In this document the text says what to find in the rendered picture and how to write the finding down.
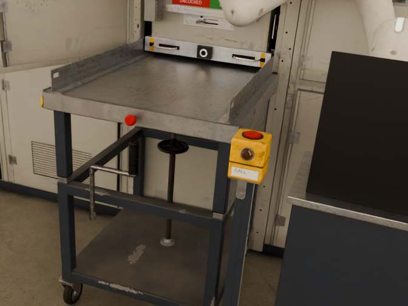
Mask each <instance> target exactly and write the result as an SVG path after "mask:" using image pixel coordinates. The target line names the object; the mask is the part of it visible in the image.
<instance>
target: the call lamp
mask: <svg viewBox="0 0 408 306"><path fill-rule="evenodd" d="M240 157H241V159H242V160H244V161H246V162H249V161H251V160H252V159H253V158H254V151H253V150H252V149H251V148H249V147H244V148H242V149H241V150H240Z"/></svg>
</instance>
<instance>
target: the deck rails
mask: <svg viewBox="0 0 408 306"><path fill-rule="evenodd" d="M148 56H151V54H147V53H145V38H143V39H139V40H137V41H134V42H130V43H128V44H125V45H122V46H120V47H116V48H114V49H110V50H107V51H105V52H101V53H99V54H96V55H93V56H90V57H87V58H84V59H81V60H79V61H75V62H73V63H70V64H66V65H64V66H61V67H58V68H56V69H52V70H50V81H51V91H50V92H51V93H55V94H64V93H66V92H68V91H70V90H72V89H75V88H77V87H80V86H82V85H84V84H86V83H89V82H91V81H93V80H95V79H98V78H100V77H103V76H105V75H107V74H109V73H112V72H114V71H116V70H118V69H121V68H123V67H126V66H128V65H130V64H132V63H135V62H137V61H139V60H142V59H144V58H146V57H148ZM273 58H274V56H272V57H271V58H270V59H269V60H268V61H267V62H266V63H265V65H264V66H263V67H262V68H261V69H260V70H259V71H258V72H257V73H256V74H255V75H254V76H253V77H252V78H251V79H250V80H249V81H248V82H247V83H246V84H245V85H244V86H243V87H242V88H241V90H239V91H238V93H236V94H235V96H233V97H232V99H230V101H229V108H228V109H227V110H226V111H225V112H224V113H223V114H222V115H221V117H220V118H219V119H218V120H217V121H216V123H223V124H231V123H232V122H233V121H234V119H235V118H236V117H237V116H238V115H239V114H240V112H241V111H242V110H243V108H244V107H245V106H246V105H247V104H248V103H249V101H250V100H251V99H252V97H254V95H255V94H256V93H257V91H258V90H259V89H260V88H261V87H262V86H263V84H264V83H265V82H266V80H267V79H269V77H270V76H271V74H272V66H273ZM57 72H58V76H57V77H55V78H54V77H53V74H54V73H57Z"/></svg>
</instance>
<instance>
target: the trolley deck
mask: <svg viewBox="0 0 408 306"><path fill-rule="evenodd" d="M257 72H258V71H255V70H247V69H240V68H235V67H227V66H219V65H215V64H207V63H199V62H194V61H186V60H182V59H173V58H166V57H161V56H154V55H151V56H148V57H146V58H144V59H141V60H139V61H137V62H135V63H132V64H130V65H128V66H126V67H123V68H121V69H118V70H116V71H114V72H112V73H109V74H107V75H105V76H102V77H100V78H98V79H95V80H93V81H91V82H89V83H86V84H84V85H82V86H80V87H77V88H75V89H72V90H70V91H68V92H66V93H63V94H58V93H51V92H50V91H51V86H50V87H48V88H46V89H43V90H42V100H43V109H49V110H53V111H59V112H65V113H69V114H75V115H81V116H85V117H90V118H97V119H101V120H107V121H113V122H116V123H123V124H125V122H124V119H125V117H126V116H127V115H129V114H132V115H135V116H136V117H137V118H136V119H137V121H136V123H135V124H134V125H133V126H138V127H142V128H148V129H154V130H158V131H164V132H170V133H174V134H180V135H186V136H190V137H195V138H202V139H205V140H212V141H218V142H221V143H228V144H231V140H232V138H233V137H234V136H235V134H236V133H237V131H238V130H239V129H240V128H243V129H249V128H250V127H251V125H252V124H253V122H254V121H255V119H256V118H257V116H258V115H259V114H260V112H261V111H262V109H263V108H264V106H265V105H266V104H267V102H268V100H269V99H270V98H271V96H272V95H273V94H274V92H275V90H276V89H277V85H278V81H279V74H276V73H272V74H271V76H270V77H269V79H267V80H266V82H265V83H264V84H263V86H262V87H261V88H260V89H259V90H258V91H257V93H256V94H255V95H254V97H252V99H251V100H250V101H249V103H248V104H247V105H246V106H245V107H244V108H243V110H242V111H241V112H240V114H239V115H238V116H237V117H236V118H235V119H234V121H233V122H232V123H231V124H223V123H216V121H217V120H218V119H219V118H220V117H221V115H222V114H223V113H224V112H225V111H226V110H227V109H228V108H229V105H230V99H232V97H233V96H235V94H236V93H238V91H239V90H241V88H242V87H243V86H244V85H245V84H246V83H247V82H248V81H249V80H250V79H251V78H252V77H253V76H254V75H255V74H256V73H257Z"/></svg>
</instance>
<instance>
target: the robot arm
mask: <svg viewBox="0 0 408 306"><path fill-rule="evenodd" d="M287 1H289V0H219V2H220V5H221V8H222V10H223V13H224V15H225V18H226V20H227V21H228V22H229V23H230V24H232V25H234V26H236V27H245V26H248V25H250V24H251V23H252V22H254V21H255V20H257V19H258V18H260V17H261V16H263V15H264V14H266V13H268V12H269V11H271V10H272V9H275V8H276V7H278V6H280V5H281V4H283V3H285V2H287ZM355 2H356V6H357V8H358V11H359V14H360V17H361V21H362V25H363V28H364V33H365V38H366V42H367V49H368V54H369V56H374V57H380V58H388V59H393V60H401V61H408V18H396V17H395V12H394V9H393V3H392V0H355Z"/></svg>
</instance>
